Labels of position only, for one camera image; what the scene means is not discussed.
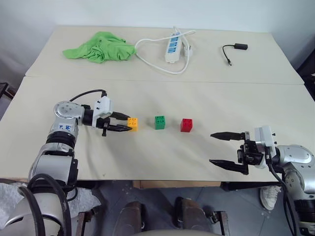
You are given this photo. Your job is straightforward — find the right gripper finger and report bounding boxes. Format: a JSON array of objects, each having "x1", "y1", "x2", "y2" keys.
[
  {"x1": 209, "y1": 159, "x2": 249, "y2": 176},
  {"x1": 209, "y1": 131, "x2": 251, "y2": 142}
]

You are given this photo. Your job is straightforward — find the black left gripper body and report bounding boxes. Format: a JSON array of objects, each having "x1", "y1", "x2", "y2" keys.
[{"x1": 96, "y1": 115, "x2": 114, "y2": 137}]

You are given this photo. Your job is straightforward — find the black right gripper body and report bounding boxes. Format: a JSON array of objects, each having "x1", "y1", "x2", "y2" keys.
[{"x1": 237, "y1": 139, "x2": 266, "y2": 168}]

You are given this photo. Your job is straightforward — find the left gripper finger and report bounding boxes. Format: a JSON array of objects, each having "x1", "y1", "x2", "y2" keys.
[
  {"x1": 107, "y1": 124, "x2": 132, "y2": 133},
  {"x1": 112, "y1": 112, "x2": 132, "y2": 121}
]

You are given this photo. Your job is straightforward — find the yellow toy brick cube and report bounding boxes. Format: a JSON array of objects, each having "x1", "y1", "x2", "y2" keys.
[{"x1": 126, "y1": 117, "x2": 139, "y2": 132}]

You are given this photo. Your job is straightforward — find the green toy brick cube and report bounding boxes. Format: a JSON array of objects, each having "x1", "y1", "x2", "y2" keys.
[{"x1": 154, "y1": 115, "x2": 166, "y2": 130}]

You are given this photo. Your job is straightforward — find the red toy brick cube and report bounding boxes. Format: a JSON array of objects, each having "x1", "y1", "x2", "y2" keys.
[{"x1": 180, "y1": 118, "x2": 193, "y2": 133}]

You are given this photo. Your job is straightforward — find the white sneaker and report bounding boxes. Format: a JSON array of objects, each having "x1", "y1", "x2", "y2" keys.
[{"x1": 259, "y1": 185, "x2": 282, "y2": 211}]

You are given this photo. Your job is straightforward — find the white power strip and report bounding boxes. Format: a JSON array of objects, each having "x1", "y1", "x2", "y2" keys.
[
  {"x1": 134, "y1": 29, "x2": 197, "y2": 75},
  {"x1": 164, "y1": 26, "x2": 184, "y2": 64}
]

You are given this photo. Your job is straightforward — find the dark brown rounded shape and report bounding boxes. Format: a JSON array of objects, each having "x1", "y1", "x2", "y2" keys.
[
  {"x1": 174, "y1": 196, "x2": 210, "y2": 232},
  {"x1": 119, "y1": 201, "x2": 146, "y2": 233}
]

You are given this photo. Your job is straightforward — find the crumpled green cloth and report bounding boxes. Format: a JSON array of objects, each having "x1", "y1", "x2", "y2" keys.
[{"x1": 62, "y1": 31, "x2": 137, "y2": 64}]

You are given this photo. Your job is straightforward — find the white crinkled plastic sheet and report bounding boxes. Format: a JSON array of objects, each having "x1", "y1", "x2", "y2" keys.
[{"x1": 0, "y1": 182, "x2": 102, "y2": 222}]

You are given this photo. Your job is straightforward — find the white power plug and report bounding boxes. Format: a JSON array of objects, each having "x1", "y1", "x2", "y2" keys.
[{"x1": 182, "y1": 41, "x2": 194, "y2": 58}]

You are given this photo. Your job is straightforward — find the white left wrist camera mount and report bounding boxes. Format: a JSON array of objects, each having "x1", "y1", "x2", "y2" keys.
[{"x1": 92, "y1": 96, "x2": 114, "y2": 130}]

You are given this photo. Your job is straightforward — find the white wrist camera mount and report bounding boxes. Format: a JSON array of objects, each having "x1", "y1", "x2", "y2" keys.
[
  {"x1": 92, "y1": 96, "x2": 114, "y2": 130},
  {"x1": 254, "y1": 125, "x2": 277, "y2": 170}
]

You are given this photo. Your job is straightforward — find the black table frame bar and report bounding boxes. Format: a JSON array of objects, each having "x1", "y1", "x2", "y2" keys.
[{"x1": 220, "y1": 181, "x2": 282, "y2": 193}]

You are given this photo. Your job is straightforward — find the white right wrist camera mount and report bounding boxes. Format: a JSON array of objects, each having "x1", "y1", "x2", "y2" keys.
[{"x1": 254, "y1": 125, "x2": 277, "y2": 170}]

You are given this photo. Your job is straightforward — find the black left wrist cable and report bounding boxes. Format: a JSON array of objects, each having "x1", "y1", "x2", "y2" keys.
[{"x1": 69, "y1": 89, "x2": 108, "y2": 102}]

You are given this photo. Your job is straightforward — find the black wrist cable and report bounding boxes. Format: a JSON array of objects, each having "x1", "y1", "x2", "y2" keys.
[
  {"x1": 265, "y1": 153, "x2": 303, "y2": 236},
  {"x1": 69, "y1": 89, "x2": 108, "y2": 102}
]

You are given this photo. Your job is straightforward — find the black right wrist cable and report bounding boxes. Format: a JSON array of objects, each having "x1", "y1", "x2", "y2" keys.
[{"x1": 265, "y1": 153, "x2": 303, "y2": 236}]

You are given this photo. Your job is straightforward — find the rusty metal frame rail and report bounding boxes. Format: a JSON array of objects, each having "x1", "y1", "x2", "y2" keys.
[
  {"x1": 208, "y1": 209, "x2": 231, "y2": 236},
  {"x1": 74, "y1": 206, "x2": 106, "y2": 236}
]

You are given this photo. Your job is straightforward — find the thick black cable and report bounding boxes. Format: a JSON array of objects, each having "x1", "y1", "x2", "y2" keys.
[
  {"x1": 26, "y1": 173, "x2": 72, "y2": 236},
  {"x1": 18, "y1": 185, "x2": 45, "y2": 236}
]

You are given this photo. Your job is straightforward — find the black USB adapter with cable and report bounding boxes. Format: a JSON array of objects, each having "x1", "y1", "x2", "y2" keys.
[{"x1": 221, "y1": 42, "x2": 249, "y2": 67}]

